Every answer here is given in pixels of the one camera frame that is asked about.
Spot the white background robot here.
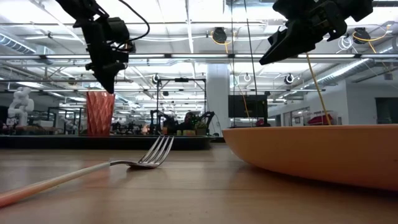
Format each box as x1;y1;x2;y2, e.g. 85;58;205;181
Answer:
7;86;35;128

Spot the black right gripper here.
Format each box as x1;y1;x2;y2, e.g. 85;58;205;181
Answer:
259;0;348;66

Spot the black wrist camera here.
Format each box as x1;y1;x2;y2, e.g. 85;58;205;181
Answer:
272;0;312;22
107;17;131;45

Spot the red storage bin rack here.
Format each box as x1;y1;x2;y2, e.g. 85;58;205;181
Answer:
307;113;333;126

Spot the black background rig frame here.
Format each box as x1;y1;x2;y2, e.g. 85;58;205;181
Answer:
156;77;207;136

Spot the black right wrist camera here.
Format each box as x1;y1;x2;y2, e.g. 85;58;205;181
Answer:
272;0;312;22

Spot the red translucent faceted cup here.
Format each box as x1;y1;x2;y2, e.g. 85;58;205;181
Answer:
86;90;116;137

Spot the black hanging cable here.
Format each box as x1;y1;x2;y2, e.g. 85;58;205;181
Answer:
243;0;258;96
229;0;235;128

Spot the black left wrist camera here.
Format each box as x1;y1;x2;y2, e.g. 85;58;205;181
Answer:
107;17;131;45

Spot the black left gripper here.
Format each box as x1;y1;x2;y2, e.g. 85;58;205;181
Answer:
81;17;130;95

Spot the orange round plate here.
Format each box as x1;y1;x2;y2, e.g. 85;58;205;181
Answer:
222;123;398;191

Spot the yellow hanging cable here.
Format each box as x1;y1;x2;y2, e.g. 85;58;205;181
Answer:
306;52;332;126

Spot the black monitor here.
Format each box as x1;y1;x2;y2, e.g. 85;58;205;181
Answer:
228;94;269;119

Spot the white building pillar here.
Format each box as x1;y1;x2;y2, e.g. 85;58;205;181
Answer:
206;63;231;138

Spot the black ceiling cable reel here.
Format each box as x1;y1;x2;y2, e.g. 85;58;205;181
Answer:
212;27;228;44
353;27;371;44

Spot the steel fork with orange handle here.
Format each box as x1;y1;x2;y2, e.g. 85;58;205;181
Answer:
0;135;175;208

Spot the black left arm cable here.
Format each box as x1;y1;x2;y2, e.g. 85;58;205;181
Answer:
118;0;150;43

